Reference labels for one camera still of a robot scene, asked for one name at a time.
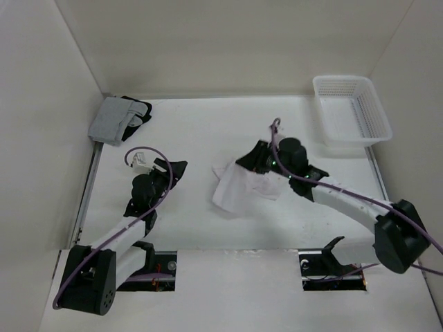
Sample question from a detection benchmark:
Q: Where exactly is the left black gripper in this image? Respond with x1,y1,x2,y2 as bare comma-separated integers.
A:
146,159,186,209

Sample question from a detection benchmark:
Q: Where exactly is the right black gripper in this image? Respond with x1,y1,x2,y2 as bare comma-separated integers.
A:
235,140,294,179

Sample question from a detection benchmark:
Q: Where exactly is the white tank top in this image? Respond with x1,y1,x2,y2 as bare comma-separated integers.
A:
212,160,287,214

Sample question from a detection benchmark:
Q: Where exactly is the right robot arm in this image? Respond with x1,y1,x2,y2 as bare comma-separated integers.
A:
236,138,431,274

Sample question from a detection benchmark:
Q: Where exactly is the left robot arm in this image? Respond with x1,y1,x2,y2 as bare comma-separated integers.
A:
53,158,188,315

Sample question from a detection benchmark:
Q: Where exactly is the folded grey tank top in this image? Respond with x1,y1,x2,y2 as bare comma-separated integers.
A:
88,97,136,146

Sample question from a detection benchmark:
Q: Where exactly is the white plastic basket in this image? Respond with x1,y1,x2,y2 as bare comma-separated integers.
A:
312,75,393,148

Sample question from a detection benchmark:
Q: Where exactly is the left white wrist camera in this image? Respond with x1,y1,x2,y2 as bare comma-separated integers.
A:
130,152,152,174

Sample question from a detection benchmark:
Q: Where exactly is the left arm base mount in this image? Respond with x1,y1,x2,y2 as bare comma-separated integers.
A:
117,250,178,293

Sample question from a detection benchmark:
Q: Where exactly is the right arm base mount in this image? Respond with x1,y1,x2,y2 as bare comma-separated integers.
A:
298,236,367,291

